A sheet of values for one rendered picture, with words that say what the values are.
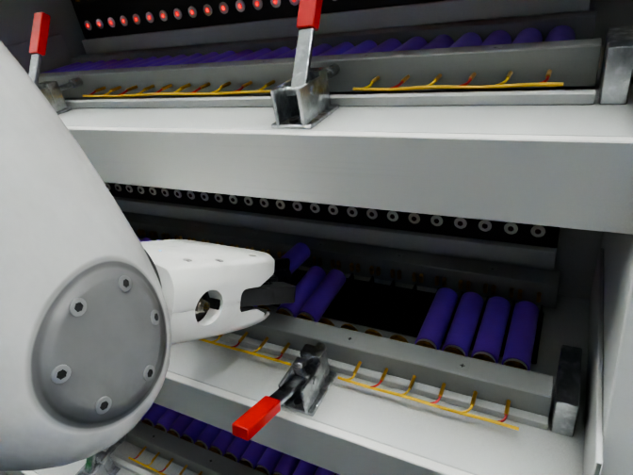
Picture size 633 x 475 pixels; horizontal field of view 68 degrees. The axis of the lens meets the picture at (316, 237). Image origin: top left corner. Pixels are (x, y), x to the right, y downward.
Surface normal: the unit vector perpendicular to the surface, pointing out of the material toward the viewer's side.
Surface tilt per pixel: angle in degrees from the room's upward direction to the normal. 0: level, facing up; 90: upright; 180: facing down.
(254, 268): 80
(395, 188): 108
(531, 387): 18
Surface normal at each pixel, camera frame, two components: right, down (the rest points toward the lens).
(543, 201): -0.45, 0.51
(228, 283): 0.85, 0.00
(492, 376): -0.15, -0.85
